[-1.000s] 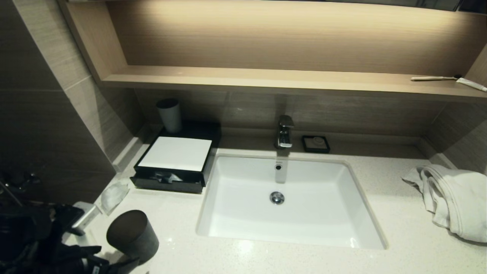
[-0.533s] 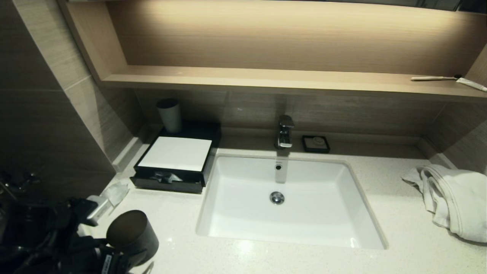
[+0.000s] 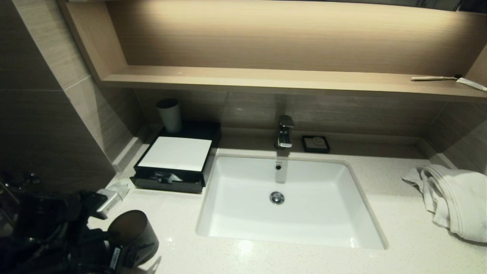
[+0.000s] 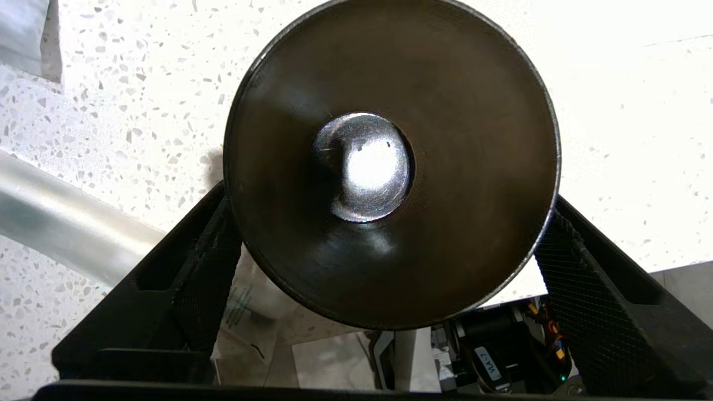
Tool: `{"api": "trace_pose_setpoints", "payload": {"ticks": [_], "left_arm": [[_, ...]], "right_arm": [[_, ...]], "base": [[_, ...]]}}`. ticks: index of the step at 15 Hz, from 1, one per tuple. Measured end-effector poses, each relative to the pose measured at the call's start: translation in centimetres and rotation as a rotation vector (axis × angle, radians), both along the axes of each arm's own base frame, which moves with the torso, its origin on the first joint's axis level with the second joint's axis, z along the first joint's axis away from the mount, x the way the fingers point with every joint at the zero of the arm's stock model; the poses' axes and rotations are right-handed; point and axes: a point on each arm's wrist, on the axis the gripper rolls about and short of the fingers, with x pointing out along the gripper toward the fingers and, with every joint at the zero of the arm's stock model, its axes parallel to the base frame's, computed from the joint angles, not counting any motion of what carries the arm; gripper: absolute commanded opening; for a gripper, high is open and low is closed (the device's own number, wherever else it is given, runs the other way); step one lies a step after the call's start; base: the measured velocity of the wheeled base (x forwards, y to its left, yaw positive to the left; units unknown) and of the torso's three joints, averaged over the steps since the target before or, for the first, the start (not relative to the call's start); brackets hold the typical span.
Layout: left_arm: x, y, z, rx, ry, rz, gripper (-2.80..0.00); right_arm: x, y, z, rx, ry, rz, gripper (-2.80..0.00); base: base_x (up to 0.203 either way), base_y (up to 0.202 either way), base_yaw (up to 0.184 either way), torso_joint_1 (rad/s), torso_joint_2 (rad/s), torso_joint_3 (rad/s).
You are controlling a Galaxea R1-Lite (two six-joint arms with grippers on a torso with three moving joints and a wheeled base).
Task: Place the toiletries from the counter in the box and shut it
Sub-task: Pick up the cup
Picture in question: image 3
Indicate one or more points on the flat clear sealed packet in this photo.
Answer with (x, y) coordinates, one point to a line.
(160, 177)

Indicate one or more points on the white sink basin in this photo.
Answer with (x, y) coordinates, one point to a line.
(323, 205)

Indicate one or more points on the white packet green print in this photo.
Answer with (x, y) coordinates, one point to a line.
(175, 178)

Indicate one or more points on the chrome drain plug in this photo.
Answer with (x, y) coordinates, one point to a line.
(277, 198)

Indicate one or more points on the white toothpaste tube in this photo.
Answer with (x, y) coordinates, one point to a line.
(471, 84)

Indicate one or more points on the black soap dish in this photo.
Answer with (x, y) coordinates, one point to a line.
(306, 146)

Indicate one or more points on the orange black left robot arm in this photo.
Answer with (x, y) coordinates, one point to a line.
(38, 228)

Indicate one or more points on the light grey cup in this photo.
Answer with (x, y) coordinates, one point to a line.
(170, 118)

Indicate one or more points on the white towel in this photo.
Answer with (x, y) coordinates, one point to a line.
(456, 198)

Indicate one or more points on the crumpled clear plastic sachet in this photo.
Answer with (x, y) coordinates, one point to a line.
(121, 188)

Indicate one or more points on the dark grey cup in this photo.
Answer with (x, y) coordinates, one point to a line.
(133, 228)

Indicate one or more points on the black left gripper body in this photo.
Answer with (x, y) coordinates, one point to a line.
(102, 258)

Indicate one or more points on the chrome faucet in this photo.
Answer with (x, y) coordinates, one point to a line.
(284, 133)

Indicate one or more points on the wooden shelf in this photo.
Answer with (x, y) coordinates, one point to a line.
(266, 80)

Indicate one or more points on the round white soap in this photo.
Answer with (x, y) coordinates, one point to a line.
(317, 142)

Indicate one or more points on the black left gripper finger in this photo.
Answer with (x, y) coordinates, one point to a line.
(139, 249)
(137, 259)

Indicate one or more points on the white toothbrush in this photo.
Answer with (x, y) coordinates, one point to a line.
(430, 78)

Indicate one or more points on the black lacquer storage box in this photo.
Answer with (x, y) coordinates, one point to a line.
(201, 129)

